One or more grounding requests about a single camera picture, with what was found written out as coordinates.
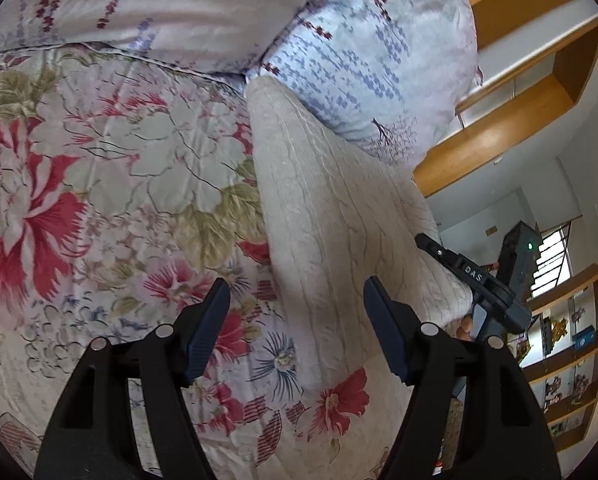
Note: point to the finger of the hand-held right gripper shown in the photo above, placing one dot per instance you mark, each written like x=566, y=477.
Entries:
x=461, y=265

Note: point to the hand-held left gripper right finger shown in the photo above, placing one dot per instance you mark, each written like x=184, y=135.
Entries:
x=386, y=332

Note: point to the window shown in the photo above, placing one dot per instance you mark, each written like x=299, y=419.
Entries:
x=559, y=255

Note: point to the blue box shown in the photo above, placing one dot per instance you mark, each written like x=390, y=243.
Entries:
x=585, y=338

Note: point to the pink floral pillow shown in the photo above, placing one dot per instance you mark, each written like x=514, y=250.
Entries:
x=179, y=5

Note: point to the person's right hand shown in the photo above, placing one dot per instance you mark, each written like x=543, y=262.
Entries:
x=462, y=330

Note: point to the wooden bookshelf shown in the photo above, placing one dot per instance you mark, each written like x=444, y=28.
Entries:
x=574, y=375

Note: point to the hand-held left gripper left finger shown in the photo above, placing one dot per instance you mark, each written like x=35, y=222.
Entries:
x=206, y=332

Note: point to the wooden headboard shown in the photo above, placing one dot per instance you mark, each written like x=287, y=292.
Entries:
x=524, y=110

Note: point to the floral bed sheet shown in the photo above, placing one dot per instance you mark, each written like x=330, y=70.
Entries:
x=104, y=185

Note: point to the lavender print pillow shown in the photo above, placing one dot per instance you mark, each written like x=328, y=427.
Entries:
x=379, y=60

